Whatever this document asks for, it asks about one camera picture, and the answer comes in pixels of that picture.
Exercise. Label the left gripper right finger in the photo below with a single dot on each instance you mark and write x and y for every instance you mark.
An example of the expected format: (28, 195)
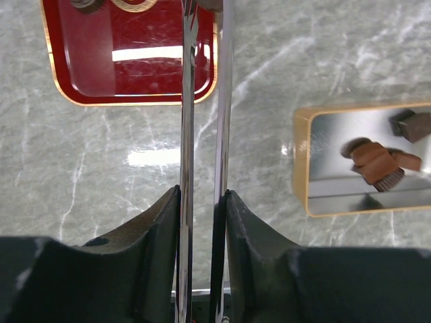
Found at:
(273, 279)

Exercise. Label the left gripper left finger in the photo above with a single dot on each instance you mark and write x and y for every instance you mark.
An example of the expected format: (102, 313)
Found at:
(124, 275)

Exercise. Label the brown oval chocolate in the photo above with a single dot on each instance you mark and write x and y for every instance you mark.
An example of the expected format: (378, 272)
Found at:
(374, 163)

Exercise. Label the dark cube chocolate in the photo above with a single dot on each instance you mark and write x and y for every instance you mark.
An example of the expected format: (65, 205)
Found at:
(411, 125)

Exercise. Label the metal tongs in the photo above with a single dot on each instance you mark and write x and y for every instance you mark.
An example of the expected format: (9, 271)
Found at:
(184, 261)

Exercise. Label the dark chocolate piece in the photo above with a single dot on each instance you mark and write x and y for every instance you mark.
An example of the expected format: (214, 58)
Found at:
(86, 5)

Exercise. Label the round brown chocolate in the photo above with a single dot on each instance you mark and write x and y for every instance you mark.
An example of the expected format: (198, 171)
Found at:
(406, 160)

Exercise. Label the gold tin box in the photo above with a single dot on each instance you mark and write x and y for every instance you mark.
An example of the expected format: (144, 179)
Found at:
(323, 180)

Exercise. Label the red rectangular tray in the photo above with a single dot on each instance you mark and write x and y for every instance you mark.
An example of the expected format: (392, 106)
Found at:
(125, 53)

